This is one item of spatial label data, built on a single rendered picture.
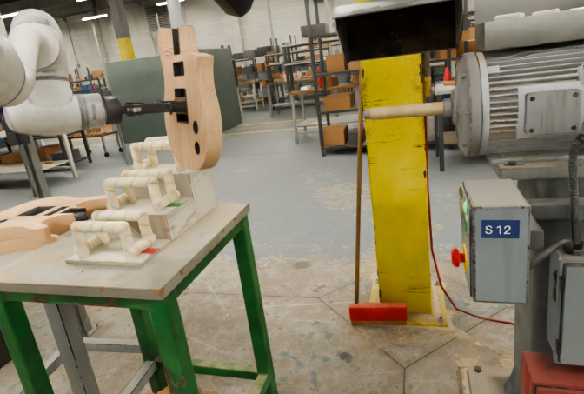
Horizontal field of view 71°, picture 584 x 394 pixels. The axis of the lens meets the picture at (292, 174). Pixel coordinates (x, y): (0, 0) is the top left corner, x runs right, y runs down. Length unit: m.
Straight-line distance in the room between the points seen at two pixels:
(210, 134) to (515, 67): 0.73
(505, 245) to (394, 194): 1.30
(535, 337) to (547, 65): 0.67
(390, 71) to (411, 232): 0.81
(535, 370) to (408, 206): 1.08
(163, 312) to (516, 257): 0.80
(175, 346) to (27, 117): 0.65
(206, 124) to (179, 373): 0.65
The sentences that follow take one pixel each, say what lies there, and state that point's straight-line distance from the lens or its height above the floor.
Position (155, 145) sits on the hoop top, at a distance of 1.46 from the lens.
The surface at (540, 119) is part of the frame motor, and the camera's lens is 1.00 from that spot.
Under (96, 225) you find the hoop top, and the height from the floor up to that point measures 1.05.
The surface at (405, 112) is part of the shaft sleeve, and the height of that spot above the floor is 1.25.
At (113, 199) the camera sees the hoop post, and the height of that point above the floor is 1.06.
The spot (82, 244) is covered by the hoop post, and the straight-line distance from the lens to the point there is 1.34.
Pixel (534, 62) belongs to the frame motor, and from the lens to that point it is 1.04.
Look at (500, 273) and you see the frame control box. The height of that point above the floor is 0.99.
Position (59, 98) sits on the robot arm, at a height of 1.40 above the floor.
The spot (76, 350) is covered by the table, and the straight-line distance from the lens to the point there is 1.66.
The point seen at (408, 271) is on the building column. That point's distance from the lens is 2.27.
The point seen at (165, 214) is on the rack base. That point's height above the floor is 1.02.
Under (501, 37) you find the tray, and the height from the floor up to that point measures 1.40.
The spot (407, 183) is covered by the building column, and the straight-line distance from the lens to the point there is 2.07.
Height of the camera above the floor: 1.42
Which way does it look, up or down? 16 degrees down
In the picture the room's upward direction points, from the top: 8 degrees counter-clockwise
